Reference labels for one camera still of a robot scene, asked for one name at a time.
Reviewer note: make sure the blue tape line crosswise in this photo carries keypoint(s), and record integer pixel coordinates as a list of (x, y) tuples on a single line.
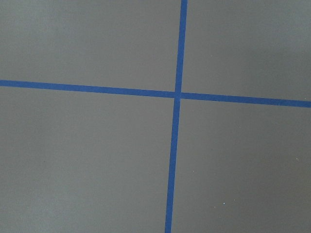
[(155, 93)]

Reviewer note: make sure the blue tape line lengthwise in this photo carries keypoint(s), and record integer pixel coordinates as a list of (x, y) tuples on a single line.
[(176, 115)]

